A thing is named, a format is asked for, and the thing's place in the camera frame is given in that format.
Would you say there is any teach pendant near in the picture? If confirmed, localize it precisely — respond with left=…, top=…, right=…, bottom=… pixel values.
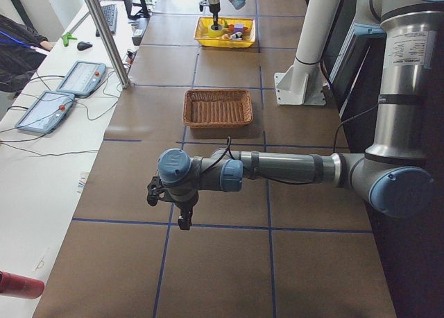
left=15, top=91, right=76, bottom=134

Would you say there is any red cylinder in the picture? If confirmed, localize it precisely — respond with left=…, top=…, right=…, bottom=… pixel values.
left=1, top=271, right=45, bottom=299

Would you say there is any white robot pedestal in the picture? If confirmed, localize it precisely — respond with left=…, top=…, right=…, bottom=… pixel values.
left=274, top=0, right=345, bottom=106

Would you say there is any panda figurine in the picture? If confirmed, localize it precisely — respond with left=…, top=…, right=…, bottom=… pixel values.
left=229, top=32, right=243, bottom=41

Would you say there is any black keyboard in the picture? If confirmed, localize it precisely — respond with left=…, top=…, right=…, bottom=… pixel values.
left=101, top=4, right=118, bottom=35

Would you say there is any green clamp tool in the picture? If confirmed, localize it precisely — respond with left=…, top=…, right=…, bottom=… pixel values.
left=61, top=32, right=78, bottom=47

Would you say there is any yellow plastic basket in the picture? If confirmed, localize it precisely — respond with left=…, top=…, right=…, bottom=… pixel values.
left=194, top=17, right=256, bottom=48

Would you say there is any teach pendant far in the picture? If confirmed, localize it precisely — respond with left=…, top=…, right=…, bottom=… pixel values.
left=56, top=61, right=106, bottom=97

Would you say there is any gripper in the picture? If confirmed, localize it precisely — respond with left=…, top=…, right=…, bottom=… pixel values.
left=173, top=191, right=199, bottom=231
left=209, top=3, right=220, bottom=19

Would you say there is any yellow tape roll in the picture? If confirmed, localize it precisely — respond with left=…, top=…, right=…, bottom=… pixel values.
left=208, top=24, right=225, bottom=38

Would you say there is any brown wicker basket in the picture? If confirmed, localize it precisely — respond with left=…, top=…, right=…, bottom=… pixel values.
left=183, top=89, right=253, bottom=128

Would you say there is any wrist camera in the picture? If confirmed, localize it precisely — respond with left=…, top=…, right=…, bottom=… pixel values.
left=146, top=176, right=166, bottom=207

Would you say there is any toy carrot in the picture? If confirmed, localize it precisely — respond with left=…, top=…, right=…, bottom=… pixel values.
left=224, top=20, right=234, bottom=32

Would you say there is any purple foam block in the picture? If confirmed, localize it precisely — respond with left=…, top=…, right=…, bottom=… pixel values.
left=233, top=23, right=244, bottom=33

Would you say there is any teach pendant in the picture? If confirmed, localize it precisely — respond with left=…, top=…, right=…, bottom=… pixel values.
left=15, top=91, right=76, bottom=134
left=56, top=61, right=106, bottom=97

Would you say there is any aluminium frame post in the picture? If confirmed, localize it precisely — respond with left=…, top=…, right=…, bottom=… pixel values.
left=84, top=0, right=130, bottom=89

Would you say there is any black computer mouse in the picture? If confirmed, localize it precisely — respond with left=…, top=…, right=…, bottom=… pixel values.
left=76, top=41, right=93, bottom=51

